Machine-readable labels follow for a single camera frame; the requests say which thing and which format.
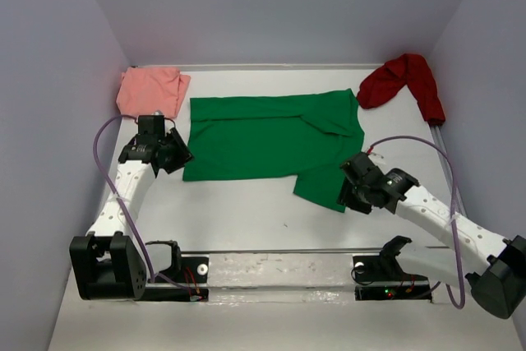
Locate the green t-shirt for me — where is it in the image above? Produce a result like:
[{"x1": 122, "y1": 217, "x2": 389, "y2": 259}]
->
[{"x1": 182, "y1": 90, "x2": 365, "y2": 212}]

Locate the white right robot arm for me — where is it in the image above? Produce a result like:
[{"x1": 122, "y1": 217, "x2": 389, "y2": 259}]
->
[{"x1": 339, "y1": 152, "x2": 525, "y2": 319}]

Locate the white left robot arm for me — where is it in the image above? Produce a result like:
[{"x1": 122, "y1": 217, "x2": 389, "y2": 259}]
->
[{"x1": 69, "y1": 113, "x2": 193, "y2": 300}]

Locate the folded pink t-shirt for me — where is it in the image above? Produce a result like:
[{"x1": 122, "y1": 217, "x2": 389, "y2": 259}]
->
[{"x1": 116, "y1": 67, "x2": 191, "y2": 118}]

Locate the red t-shirt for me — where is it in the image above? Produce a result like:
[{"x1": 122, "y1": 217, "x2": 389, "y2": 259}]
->
[{"x1": 357, "y1": 53, "x2": 445, "y2": 126}]

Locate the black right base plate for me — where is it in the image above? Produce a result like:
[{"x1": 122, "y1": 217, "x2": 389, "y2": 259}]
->
[{"x1": 350, "y1": 255, "x2": 432, "y2": 302}]

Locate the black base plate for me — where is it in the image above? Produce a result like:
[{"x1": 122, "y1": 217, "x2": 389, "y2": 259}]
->
[
  {"x1": 350, "y1": 255, "x2": 432, "y2": 302},
  {"x1": 131, "y1": 253, "x2": 210, "y2": 303}
]

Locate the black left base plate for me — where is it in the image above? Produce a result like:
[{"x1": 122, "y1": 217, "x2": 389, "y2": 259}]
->
[{"x1": 131, "y1": 253, "x2": 210, "y2": 303}]

